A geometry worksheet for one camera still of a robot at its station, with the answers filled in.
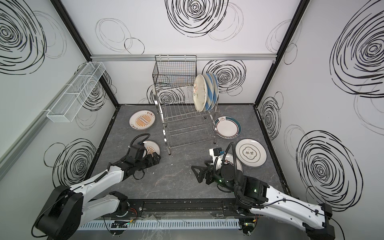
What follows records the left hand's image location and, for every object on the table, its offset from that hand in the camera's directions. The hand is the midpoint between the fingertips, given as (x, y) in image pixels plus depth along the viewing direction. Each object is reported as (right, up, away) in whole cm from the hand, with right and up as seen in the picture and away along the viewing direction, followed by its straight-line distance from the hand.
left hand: (157, 159), depth 88 cm
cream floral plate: (+25, +39, -5) cm, 47 cm away
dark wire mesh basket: (+9, +56, +9) cm, 58 cm away
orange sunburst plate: (-17, +23, +22) cm, 36 cm away
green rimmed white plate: (+46, +17, +20) cm, 53 cm away
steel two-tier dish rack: (+13, +19, +21) cm, 31 cm away
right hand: (+22, +2, -22) cm, 32 cm away
